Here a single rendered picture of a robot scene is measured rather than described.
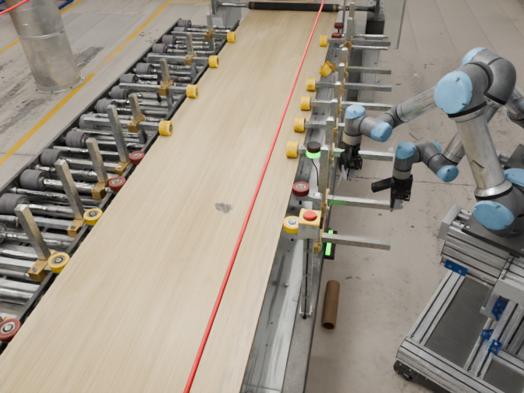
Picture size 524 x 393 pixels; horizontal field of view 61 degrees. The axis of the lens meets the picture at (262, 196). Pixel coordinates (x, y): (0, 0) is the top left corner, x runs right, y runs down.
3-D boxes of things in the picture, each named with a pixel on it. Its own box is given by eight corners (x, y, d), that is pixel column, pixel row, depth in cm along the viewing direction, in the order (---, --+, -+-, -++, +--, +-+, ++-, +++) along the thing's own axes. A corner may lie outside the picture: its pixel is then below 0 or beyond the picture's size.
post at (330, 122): (328, 195, 239) (334, 115, 209) (327, 199, 237) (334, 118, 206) (321, 194, 240) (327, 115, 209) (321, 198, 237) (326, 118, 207)
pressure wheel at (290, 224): (293, 231, 203) (293, 212, 196) (305, 241, 198) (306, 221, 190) (279, 238, 199) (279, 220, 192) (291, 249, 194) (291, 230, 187)
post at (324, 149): (323, 226, 220) (329, 143, 190) (323, 231, 218) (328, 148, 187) (316, 225, 221) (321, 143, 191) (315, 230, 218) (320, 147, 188)
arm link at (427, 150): (445, 166, 189) (422, 171, 187) (430, 152, 197) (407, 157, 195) (449, 150, 184) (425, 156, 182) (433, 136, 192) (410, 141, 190)
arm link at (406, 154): (421, 147, 183) (402, 152, 181) (416, 169, 190) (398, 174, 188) (411, 138, 189) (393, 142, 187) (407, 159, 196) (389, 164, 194)
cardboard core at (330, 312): (340, 281, 271) (336, 322, 248) (339, 289, 276) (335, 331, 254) (327, 279, 272) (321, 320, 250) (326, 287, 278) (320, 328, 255)
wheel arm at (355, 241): (389, 246, 191) (391, 239, 188) (389, 252, 189) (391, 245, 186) (288, 234, 199) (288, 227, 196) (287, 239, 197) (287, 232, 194)
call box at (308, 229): (320, 227, 154) (321, 210, 149) (318, 242, 149) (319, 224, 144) (300, 224, 155) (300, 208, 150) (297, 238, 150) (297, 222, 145)
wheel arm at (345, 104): (391, 109, 259) (392, 103, 257) (391, 111, 256) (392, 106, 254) (305, 103, 268) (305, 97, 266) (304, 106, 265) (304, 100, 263)
